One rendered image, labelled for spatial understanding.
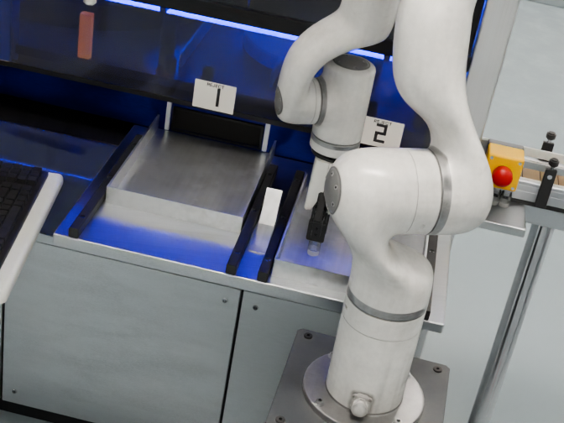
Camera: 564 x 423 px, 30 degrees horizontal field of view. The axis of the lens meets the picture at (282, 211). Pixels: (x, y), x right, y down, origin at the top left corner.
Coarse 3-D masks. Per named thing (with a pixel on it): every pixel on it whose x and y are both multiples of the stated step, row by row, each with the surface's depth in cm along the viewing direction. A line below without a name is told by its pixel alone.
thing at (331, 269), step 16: (304, 192) 211; (304, 208) 206; (288, 224) 193; (304, 224) 200; (288, 240) 194; (304, 240) 195; (336, 240) 197; (400, 240) 201; (416, 240) 202; (288, 256) 190; (304, 256) 191; (320, 256) 191; (336, 256) 192; (272, 272) 184; (288, 272) 183; (304, 272) 182; (320, 272) 182; (336, 272) 182; (336, 288) 183
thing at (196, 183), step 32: (128, 160) 206; (160, 160) 213; (192, 160) 215; (224, 160) 218; (256, 160) 220; (128, 192) 194; (160, 192) 202; (192, 192) 204; (224, 192) 206; (256, 192) 206; (224, 224) 194
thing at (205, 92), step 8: (200, 80) 210; (200, 88) 210; (208, 88) 210; (216, 88) 210; (224, 88) 209; (232, 88) 209; (200, 96) 211; (208, 96) 211; (216, 96) 211; (224, 96) 210; (232, 96) 210; (192, 104) 212; (200, 104) 212; (208, 104) 212; (224, 104) 211; (232, 104) 211; (224, 112) 212; (232, 112) 212
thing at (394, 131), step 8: (368, 120) 207; (376, 120) 207; (384, 120) 207; (368, 128) 208; (376, 128) 208; (392, 128) 207; (400, 128) 207; (368, 136) 209; (384, 136) 208; (392, 136) 208; (400, 136) 208; (368, 144) 210; (376, 144) 209; (384, 144) 209; (392, 144) 209
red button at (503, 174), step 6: (498, 168) 205; (504, 168) 204; (492, 174) 206; (498, 174) 204; (504, 174) 204; (510, 174) 204; (498, 180) 205; (504, 180) 204; (510, 180) 204; (504, 186) 205
